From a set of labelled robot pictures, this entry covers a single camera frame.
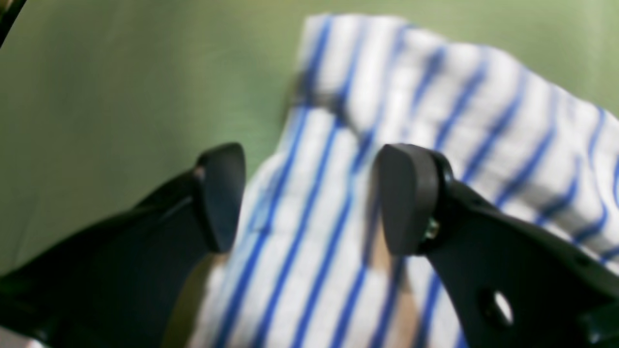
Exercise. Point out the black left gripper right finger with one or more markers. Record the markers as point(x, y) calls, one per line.
point(513, 285)

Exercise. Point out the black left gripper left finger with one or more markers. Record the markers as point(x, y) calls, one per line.
point(115, 283)

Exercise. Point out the blue white striped t-shirt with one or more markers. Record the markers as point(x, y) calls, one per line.
point(311, 268)

